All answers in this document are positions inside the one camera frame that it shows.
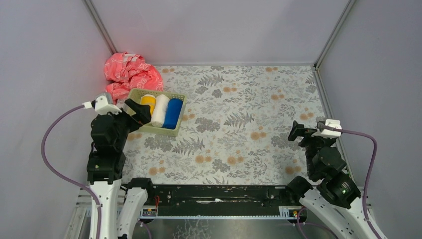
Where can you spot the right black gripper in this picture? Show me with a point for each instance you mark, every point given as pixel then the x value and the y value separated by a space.
pixel 304 134

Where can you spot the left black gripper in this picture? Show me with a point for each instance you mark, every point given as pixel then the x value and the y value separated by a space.
pixel 128 115

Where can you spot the yellow towel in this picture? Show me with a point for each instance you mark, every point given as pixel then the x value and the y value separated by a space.
pixel 149 100

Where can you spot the cream towel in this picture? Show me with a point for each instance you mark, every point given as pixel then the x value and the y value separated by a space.
pixel 158 116

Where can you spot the blue towel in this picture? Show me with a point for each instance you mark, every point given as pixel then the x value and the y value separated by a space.
pixel 172 113

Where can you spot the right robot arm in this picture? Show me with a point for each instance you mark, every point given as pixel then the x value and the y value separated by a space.
pixel 328 191

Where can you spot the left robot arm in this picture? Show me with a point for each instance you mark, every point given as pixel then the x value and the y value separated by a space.
pixel 109 132

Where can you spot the green plastic basket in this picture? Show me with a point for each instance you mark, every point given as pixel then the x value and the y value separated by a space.
pixel 136 94

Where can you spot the pink patterned cloth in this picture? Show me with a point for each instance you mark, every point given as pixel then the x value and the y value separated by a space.
pixel 127 71

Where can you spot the floral table mat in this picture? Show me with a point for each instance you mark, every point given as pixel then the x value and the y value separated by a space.
pixel 234 129

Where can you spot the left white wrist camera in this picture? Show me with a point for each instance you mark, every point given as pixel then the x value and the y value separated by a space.
pixel 103 104

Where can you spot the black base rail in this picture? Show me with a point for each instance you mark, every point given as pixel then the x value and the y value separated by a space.
pixel 220 202

